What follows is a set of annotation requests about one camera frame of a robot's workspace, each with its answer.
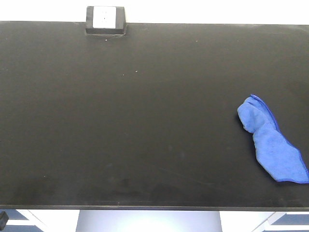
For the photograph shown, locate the left blue cabinet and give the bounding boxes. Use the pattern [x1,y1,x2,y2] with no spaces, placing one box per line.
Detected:
[1,209,80,232]

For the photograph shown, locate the right blue cabinet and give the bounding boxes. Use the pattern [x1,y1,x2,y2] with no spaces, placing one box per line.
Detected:
[219,211,309,232]

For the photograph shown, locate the blue cabinet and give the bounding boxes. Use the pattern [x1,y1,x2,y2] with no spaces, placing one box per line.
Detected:
[219,211,309,232]
[1,209,80,232]

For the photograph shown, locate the black white power outlet box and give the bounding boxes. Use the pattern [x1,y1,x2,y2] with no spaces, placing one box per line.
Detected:
[85,6,127,35]

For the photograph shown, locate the blue microfiber cloth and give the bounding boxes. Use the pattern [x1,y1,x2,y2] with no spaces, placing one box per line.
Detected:
[237,94,309,184]

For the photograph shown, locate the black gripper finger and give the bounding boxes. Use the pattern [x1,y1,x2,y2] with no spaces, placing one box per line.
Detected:
[0,211,9,230]

